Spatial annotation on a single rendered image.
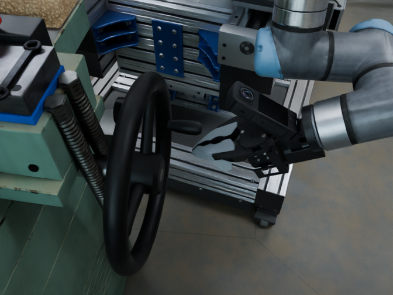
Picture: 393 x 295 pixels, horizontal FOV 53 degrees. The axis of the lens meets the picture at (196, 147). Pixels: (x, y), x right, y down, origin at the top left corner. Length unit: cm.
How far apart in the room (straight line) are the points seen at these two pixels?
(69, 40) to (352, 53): 46
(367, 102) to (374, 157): 121
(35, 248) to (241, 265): 83
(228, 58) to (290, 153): 37
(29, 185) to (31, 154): 5
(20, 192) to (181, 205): 101
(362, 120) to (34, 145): 41
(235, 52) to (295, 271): 79
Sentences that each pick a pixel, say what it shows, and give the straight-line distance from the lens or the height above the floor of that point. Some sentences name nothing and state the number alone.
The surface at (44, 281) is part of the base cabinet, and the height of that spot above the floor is 60.
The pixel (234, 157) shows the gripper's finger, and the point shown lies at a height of 80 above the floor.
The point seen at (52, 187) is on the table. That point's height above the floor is 87.
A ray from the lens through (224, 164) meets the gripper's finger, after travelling 66.
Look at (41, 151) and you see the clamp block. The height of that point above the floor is 93.
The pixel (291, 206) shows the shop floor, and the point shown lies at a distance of 153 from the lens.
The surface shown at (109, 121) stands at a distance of 92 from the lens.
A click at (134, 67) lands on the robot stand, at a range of 125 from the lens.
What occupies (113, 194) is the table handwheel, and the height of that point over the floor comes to 91.
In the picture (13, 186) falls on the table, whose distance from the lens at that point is 53.
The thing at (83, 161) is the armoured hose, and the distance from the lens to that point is 53.
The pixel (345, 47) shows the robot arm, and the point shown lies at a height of 93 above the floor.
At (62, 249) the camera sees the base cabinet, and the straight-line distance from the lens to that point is 80.
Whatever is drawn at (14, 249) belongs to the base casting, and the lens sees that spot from 65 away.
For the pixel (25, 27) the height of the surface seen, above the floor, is 101.
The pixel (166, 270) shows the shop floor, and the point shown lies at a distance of 138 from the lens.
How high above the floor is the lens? 127
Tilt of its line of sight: 50 degrees down
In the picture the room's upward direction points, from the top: straight up
